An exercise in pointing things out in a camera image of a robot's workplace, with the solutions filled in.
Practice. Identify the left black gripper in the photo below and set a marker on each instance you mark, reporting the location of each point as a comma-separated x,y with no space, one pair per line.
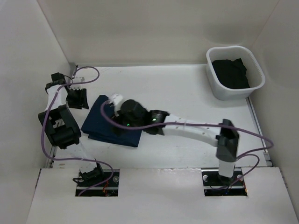
82,102

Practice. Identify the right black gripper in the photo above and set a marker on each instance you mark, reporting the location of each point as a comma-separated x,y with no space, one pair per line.
118,116

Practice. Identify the blue denim trousers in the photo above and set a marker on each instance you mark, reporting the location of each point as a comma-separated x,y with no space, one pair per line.
97,128

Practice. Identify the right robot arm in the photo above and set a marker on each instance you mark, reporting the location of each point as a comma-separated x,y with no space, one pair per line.
223,137

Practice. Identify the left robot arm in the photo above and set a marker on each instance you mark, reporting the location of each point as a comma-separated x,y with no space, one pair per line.
63,131

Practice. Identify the black trousers in basket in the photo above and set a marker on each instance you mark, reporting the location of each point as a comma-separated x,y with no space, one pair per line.
231,74

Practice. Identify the white plastic basket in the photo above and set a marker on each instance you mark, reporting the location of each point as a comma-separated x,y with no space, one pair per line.
254,74

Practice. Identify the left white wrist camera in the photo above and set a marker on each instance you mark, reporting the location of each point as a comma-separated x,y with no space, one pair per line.
76,83

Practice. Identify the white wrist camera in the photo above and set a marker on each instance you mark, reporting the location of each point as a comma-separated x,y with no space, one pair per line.
76,83
115,100

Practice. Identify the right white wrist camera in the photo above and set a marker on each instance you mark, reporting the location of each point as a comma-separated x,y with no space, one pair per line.
115,100

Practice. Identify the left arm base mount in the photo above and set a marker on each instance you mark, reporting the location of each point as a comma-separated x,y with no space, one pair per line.
94,185

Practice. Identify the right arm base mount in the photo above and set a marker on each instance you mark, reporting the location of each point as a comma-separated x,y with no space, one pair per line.
216,185

